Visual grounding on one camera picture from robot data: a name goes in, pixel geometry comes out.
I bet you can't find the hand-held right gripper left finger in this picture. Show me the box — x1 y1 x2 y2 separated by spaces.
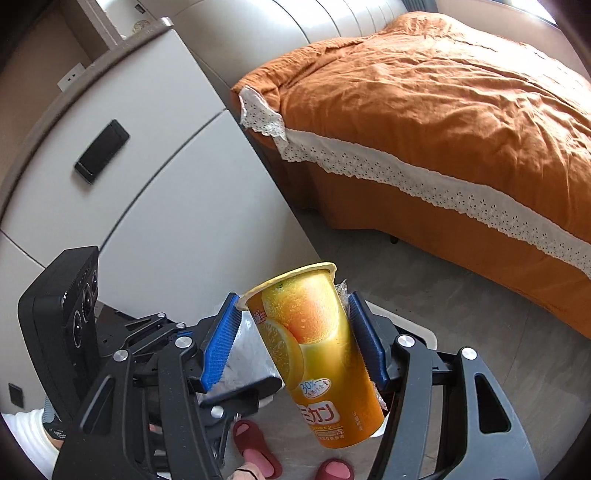
51 292 242 480

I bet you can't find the orange paper cup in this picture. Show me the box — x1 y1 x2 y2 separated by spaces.
242 262 387 448

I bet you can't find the clear plastic bag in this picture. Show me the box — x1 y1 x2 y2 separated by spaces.
198 278 387 414

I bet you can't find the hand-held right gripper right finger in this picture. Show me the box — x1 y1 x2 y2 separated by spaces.
348 290 542 480

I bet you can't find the white padded headboard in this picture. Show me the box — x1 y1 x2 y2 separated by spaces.
171 0 411 112

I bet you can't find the red slipper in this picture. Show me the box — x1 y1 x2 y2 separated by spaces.
315 458 355 480
232 419 283 480

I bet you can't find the white cabinet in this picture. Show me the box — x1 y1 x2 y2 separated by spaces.
0 16 324 416

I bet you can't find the person's left forearm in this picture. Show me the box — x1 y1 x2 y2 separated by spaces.
2 408 63 480

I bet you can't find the bed with orange cover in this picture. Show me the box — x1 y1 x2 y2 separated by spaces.
231 11 591 342

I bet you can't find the white wall socket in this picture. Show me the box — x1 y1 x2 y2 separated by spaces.
58 62 86 91

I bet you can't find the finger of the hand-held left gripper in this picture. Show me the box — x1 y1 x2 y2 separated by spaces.
198 375 281 462
99 311 195 354

